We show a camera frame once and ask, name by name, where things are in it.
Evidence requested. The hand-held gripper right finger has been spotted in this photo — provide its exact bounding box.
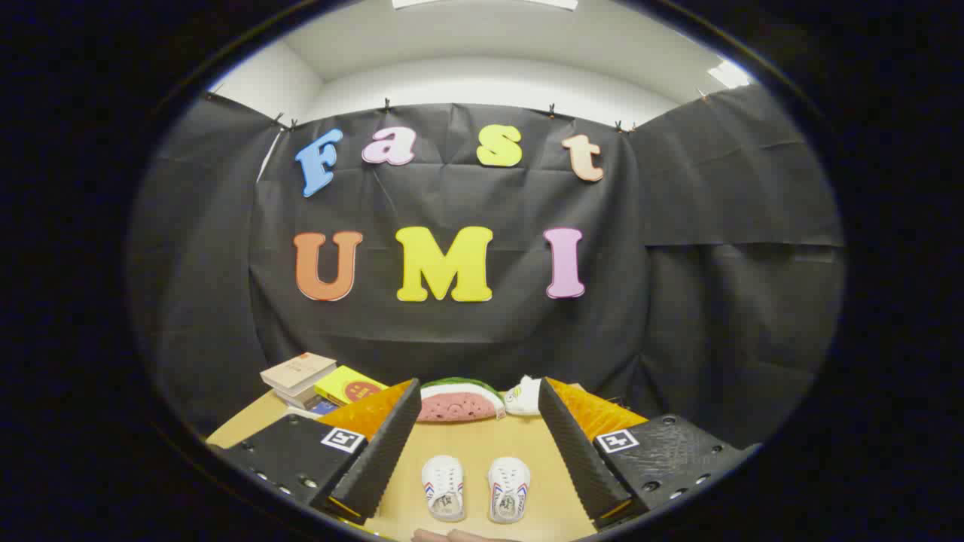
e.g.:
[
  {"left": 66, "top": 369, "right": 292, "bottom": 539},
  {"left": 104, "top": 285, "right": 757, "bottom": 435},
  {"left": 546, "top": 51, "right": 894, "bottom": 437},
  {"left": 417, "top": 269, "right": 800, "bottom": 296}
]
[{"left": 538, "top": 376, "right": 761, "bottom": 531}]

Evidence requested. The ceiling light panel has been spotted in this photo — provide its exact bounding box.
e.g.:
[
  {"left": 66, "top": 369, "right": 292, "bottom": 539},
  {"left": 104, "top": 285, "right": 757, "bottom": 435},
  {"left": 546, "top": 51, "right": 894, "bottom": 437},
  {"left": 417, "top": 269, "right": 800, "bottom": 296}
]
[
  {"left": 706, "top": 59, "right": 754, "bottom": 90},
  {"left": 392, "top": 0, "right": 579, "bottom": 11}
]

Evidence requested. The white book with dark spine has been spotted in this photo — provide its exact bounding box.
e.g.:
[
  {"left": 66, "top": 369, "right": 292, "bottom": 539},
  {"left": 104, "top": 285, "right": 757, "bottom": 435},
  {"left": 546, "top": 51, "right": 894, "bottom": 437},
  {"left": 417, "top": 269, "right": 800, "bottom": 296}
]
[{"left": 282, "top": 382, "right": 326, "bottom": 412}]

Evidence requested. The white duck plush toy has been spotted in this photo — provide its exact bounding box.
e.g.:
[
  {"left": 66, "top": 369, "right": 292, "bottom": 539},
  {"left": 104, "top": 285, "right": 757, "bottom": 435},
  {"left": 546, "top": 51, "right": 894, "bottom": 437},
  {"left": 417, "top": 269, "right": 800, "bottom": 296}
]
[{"left": 503, "top": 375, "right": 543, "bottom": 416}]

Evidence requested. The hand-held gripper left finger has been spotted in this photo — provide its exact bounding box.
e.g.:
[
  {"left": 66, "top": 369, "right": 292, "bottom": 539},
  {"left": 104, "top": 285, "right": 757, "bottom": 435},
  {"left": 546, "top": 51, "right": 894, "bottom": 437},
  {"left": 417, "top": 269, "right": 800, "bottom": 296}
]
[{"left": 207, "top": 379, "right": 423, "bottom": 526}]

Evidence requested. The white canvas shoe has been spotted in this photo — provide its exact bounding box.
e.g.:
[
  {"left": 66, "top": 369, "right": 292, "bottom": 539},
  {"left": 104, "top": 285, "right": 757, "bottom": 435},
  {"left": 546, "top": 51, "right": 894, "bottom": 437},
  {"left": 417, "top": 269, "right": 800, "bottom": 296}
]
[
  {"left": 487, "top": 456, "right": 532, "bottom": 524},
  {"left": 421, "top": 455, "right": 468, "bottom": 522}
]

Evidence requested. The yellow book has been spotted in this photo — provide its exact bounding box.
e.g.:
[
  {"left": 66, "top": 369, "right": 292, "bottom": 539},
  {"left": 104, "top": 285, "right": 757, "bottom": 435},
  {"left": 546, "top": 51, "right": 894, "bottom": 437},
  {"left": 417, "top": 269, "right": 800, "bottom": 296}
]
[{"left": 314, "top": 365, "right": 389, "bottom": 407}]

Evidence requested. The watermelon slice plush toy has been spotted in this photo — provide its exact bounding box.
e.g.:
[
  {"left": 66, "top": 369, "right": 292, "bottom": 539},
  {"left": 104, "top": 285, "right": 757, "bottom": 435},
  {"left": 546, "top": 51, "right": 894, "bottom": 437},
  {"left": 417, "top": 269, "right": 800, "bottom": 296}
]
[{"left": 418, "top": 377, "right": 507, "bottom": 422}]

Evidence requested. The beige book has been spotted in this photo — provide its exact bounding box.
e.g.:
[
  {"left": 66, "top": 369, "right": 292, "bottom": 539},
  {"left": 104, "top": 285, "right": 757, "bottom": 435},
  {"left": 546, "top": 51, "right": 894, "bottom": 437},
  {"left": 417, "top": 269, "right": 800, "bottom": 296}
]
[{"left": 260, "top": 352, "right": 337, "bottom": 397}]

